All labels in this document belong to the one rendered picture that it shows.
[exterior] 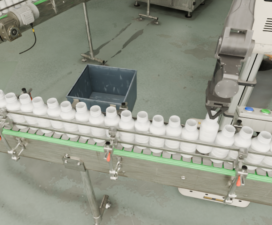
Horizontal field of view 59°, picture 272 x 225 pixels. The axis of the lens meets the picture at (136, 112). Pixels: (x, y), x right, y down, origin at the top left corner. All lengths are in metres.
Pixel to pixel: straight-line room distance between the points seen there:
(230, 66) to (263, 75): 1.80
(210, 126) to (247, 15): 0.36
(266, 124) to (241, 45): 0.45
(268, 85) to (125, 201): 1.63
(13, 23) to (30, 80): 1.18
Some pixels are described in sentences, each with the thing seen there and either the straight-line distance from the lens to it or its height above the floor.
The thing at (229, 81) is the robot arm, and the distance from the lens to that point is 0.63.
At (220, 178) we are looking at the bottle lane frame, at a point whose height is 0.95.
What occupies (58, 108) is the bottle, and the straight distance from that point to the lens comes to 0.97.
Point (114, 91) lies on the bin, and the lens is 1.59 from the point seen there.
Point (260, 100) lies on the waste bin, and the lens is 2.65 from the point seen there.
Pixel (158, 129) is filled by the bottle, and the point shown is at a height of 1.13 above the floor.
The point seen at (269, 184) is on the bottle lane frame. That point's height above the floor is 0.97.
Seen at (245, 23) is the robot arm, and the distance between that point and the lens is 0.67.
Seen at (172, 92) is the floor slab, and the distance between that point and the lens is 2.79.
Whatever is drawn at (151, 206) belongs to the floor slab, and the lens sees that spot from 1.94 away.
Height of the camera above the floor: 1.77
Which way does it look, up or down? 44 degrees down
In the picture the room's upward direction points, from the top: 1 degrees counter-clockwise
